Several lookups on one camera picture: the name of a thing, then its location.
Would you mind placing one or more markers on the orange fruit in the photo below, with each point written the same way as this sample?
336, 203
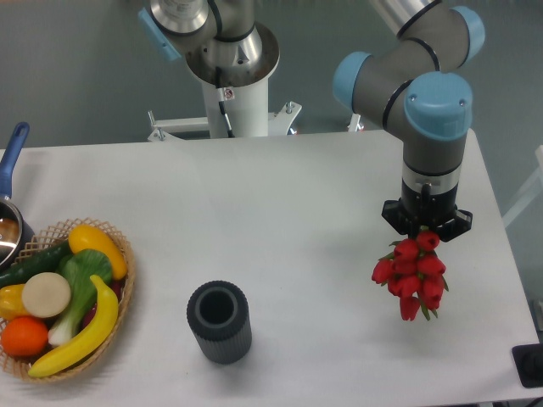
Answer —
24, 337

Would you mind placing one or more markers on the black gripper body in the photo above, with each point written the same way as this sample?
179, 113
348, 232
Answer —
415, 211

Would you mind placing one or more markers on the yellow banana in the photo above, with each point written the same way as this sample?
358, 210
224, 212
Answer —
87, 340

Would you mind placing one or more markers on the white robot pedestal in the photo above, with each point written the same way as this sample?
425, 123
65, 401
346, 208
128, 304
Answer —
234, 81

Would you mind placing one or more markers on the yellow squash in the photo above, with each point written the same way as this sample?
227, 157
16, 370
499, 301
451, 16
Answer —
84, 237

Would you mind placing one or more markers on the red fruit in basket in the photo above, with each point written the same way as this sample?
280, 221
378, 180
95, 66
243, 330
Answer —
116, 287

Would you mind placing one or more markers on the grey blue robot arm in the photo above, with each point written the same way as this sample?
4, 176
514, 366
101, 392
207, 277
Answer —
412, 92

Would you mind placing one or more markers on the beige round disc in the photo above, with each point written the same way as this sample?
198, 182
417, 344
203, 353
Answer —
46, 295

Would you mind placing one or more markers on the dark grey ribbed vase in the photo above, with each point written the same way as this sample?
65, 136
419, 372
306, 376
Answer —
218, 316

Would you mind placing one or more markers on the white frame at right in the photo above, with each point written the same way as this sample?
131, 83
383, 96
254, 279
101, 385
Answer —
526, 194

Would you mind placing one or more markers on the blue handled saucepan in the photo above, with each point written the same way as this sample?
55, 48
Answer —
15, 231

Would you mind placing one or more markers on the yellow bell pepper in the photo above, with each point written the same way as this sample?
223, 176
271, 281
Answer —
11, 304

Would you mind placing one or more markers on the woven wicker basket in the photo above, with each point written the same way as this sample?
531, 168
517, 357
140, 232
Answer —
53, 235

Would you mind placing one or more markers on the green bok choy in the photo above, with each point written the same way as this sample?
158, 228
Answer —
77, 269

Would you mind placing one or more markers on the red tulip bouquet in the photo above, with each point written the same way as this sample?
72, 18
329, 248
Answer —
414, 273

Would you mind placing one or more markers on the green cucumber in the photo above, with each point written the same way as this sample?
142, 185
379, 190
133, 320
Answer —
46, 260

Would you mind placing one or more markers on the black device at edge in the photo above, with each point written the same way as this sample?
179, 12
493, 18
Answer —
528, 362

